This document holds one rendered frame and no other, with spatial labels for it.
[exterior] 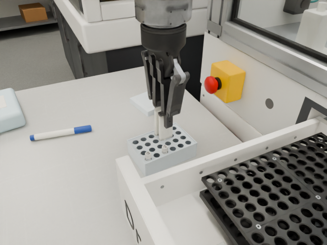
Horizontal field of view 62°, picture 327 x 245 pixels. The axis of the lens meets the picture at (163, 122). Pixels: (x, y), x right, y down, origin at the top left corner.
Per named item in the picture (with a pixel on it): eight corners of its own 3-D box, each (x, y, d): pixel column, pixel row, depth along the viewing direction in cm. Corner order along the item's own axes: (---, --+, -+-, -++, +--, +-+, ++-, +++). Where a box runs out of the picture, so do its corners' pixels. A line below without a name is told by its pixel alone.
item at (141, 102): (148, 116, 70) (147, 112, 70) (129, 102, 76) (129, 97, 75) (184, 100, 77) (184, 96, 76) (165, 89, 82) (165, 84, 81)
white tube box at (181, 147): (145, 178, 54) (144, 164, 52) (127, 152, 60) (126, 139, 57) (196, 155, 59) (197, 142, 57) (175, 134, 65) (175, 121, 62)
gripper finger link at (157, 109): (155, 109, 53) (154, 107, 54) (155, 136, 58) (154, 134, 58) (168, 105, 55) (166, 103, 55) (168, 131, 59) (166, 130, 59)
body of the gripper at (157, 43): (131, 17, 45) (134, 69, 50) (155, 32, 39) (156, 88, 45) (169, 11, 48) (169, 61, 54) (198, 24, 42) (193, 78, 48)
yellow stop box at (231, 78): (223, 105, 61) (227, 76, 56) (205, 90, 66) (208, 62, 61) (241, 99, 62) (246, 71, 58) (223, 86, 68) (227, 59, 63)
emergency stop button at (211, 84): (211, 97, 60) (213, 81, 58) (201, 89, 63) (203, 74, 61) (222, 95, 61) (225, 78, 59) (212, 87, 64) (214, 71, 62)
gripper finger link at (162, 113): (174, 54, 48) (178, 56, 47) (174, 109, 54) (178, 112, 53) (154, 59, 46) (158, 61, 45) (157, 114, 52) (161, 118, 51)
